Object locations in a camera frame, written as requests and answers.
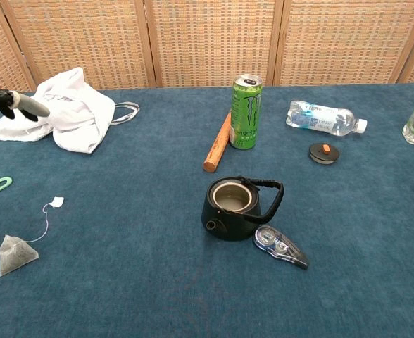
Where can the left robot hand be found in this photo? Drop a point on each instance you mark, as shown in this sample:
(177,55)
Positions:
(3,100)

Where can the black teapot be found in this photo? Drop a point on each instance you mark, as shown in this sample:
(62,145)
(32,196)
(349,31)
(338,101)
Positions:
(233,227)

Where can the white cloth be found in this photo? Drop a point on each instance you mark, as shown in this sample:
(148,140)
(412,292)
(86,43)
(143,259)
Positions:
(73,119)

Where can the black teapot lid orange knob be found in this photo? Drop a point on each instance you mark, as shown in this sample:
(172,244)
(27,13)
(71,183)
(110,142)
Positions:
(323,154)

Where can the blue table mat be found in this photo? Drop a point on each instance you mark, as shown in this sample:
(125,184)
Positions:
(140,246)

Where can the woven folding screen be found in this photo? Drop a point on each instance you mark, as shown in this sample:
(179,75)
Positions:
(207,38)

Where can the wooden rolling stick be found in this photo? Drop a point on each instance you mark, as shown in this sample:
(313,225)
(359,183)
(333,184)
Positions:
(215,151)

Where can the green energy drink can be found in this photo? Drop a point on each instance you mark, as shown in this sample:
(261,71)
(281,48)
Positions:
(245,116)

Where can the correction tape dispenser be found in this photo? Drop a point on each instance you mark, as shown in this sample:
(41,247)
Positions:
(275,243)

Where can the clear water bottle blue label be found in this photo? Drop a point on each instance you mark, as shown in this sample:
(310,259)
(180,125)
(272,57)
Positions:
(319,118)

